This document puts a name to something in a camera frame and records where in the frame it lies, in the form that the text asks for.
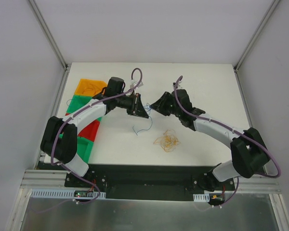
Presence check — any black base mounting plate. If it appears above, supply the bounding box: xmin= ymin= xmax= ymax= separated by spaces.
xmin=35 ymin=162 xmax=239 ymax=200

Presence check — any blue thin cable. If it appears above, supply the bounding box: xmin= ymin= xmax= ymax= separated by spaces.
xmin=132 ymin=103 xmax=155 ymax=136

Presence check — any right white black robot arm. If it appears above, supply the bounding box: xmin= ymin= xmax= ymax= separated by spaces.
xmin=150 ymin=89 xmax=270 ymax=192

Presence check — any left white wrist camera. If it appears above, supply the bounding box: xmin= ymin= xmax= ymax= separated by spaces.
xmin=130 ymin=81 xmax=143 ymax=89

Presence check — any orange plastic bin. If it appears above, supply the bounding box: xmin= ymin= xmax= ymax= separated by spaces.
xmin=74 ymin=78 xmax=107 ymax=97

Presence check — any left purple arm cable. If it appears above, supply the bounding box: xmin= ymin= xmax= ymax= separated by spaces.
xmin=28 ymin=68 xmax=144 ymax=214

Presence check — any upper green plastic bin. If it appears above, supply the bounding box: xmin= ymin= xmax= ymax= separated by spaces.
xmin=66 ymin=95 xmax=92 ymax=115

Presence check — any white cable duct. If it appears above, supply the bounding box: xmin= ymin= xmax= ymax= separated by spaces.
xmin=193 ymin=193 xmax=210 ymax=203
xmin=31 ymin=189 xmax=106 ymax=200

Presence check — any right white cable duct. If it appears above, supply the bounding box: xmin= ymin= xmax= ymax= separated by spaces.
xmin=193 ymin=193 xmax=210 ymax=203

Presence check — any right aluminium frame post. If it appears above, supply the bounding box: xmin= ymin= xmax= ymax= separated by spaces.
xmin=233 ymin=0 xmax=281 ymax=73

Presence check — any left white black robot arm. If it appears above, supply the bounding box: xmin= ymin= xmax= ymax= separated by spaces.
xmin=40 ymin=77 xmax=149 ymax=187

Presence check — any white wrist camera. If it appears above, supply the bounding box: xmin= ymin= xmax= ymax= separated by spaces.
xmin=173 ymin=82 xmax=182 ymax=90
xmin=130 ymin=81 xmax=143 ymax=89

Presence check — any left white cable duct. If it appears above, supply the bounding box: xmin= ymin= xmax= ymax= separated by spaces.
xmin=31 ymin=189 xmax=106 ymax=200

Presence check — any red plastic bin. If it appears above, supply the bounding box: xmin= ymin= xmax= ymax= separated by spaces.
xmin=78 ymin=120 xmax=100 ymax=142

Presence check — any aluminium front rail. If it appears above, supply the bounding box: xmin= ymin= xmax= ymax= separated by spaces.
xmin=20 ymin=169 xmax=282 ymax=194

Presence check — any aluminium frame post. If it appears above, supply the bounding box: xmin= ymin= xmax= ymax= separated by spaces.
xmin=26 ymin=0 xmax=71 ymax=71
xmin=233 ymin=0 xmax=281 ymax=73

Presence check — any yellow thin cable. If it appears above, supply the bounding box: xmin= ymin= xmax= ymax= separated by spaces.
xmin=152 ymin=128 xmax=181 ymax=154

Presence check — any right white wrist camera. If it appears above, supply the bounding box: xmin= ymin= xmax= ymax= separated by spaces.
xmin=173 ymin=82 xmax=182 ymax=90

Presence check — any lower green plastic bin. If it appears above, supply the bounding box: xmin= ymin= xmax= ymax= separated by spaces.
xmin=54 ymin=134 xmax=93 ymax=163

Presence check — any left aluminium frame post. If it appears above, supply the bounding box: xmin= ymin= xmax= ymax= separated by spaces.
xmin=26 ymin=0 xmax=71 ymax=71

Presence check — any green plastic bin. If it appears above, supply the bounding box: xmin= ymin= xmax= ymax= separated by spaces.
xmin=66 ymin=95 xmax=92 ymax=115
xmin=54 ymin=134 xmax=93 ymax=163

